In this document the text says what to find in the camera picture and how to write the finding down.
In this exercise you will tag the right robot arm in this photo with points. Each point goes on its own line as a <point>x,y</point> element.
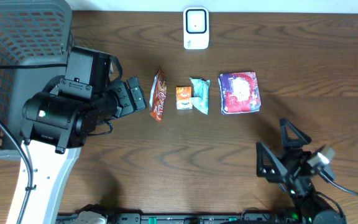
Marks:
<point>312,205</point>

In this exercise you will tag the grey plastic mesh basket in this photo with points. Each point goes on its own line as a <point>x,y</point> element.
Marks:
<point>35,41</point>

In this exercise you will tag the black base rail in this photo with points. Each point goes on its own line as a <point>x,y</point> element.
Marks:
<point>251,215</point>

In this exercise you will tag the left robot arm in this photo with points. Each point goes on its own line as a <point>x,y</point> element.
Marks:
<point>54,130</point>

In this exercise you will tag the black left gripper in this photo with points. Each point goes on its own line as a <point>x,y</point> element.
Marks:
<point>128,98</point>

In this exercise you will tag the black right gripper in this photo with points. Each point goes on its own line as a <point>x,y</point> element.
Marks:
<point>293,165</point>

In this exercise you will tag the purple red snack packet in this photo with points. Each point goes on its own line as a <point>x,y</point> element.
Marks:
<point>239,93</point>

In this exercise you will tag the small orange box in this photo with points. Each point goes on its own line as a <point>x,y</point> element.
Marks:
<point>183,98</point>

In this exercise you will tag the orange red chip bag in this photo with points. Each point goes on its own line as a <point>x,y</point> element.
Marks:
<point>158,95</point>

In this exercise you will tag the teal packet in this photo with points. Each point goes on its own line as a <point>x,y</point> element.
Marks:
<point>200,99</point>

